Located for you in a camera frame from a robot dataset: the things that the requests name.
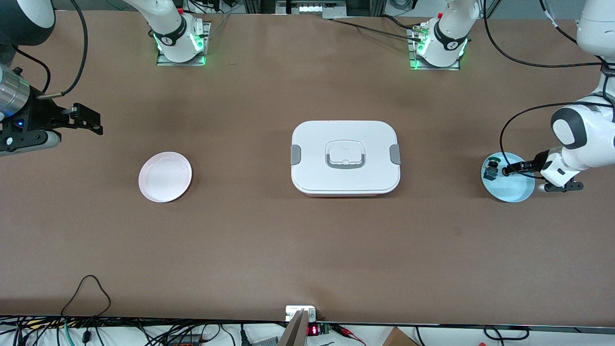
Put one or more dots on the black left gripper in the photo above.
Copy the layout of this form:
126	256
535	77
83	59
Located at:
536	162

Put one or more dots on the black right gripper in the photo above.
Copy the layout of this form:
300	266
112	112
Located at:
38	115

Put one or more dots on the light blue round plate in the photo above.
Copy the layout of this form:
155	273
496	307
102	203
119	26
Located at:
516	190

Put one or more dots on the pink round plate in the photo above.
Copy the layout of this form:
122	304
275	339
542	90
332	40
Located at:
163	178

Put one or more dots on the white lunch box grey clips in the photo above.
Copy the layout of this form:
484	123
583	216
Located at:
346	185

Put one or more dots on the brown cardboard box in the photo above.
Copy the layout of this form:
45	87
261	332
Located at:
399	339

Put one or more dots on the black equipment with light strip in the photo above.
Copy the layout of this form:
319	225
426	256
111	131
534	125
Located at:
310	8

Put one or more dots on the red digit display board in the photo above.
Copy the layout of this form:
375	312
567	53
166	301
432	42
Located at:
313	330

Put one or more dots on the small white box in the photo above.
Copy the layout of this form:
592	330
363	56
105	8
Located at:
293	310

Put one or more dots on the grey aluminium bar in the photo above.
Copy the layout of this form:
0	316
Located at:
294	334

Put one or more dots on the green push-button switch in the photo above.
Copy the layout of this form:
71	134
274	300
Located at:
491	169

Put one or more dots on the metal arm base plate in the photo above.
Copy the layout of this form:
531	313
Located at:
418	67
166	63

